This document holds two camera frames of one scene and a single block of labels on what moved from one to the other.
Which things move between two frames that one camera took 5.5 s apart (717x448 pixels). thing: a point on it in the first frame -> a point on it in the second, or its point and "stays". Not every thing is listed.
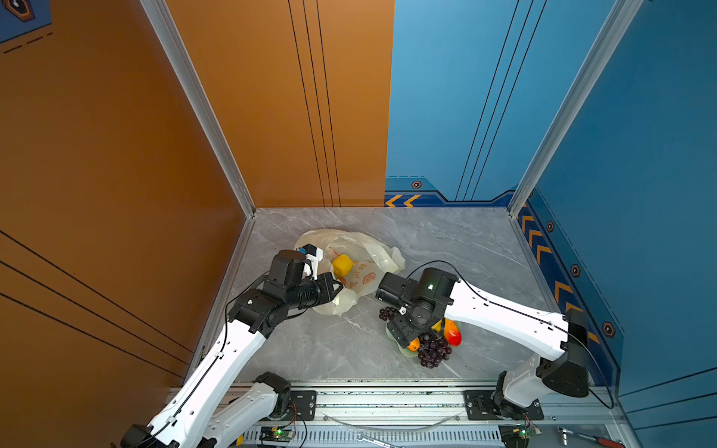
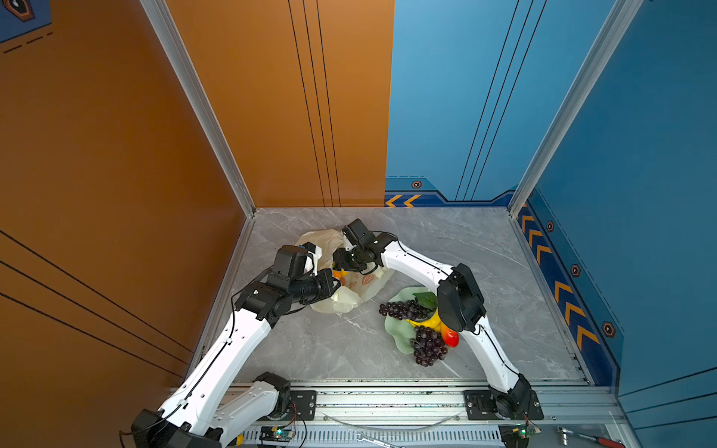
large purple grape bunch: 432,351 stays
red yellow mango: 452,332 stays
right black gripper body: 407,326 -> 351,260
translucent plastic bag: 355,261 stays
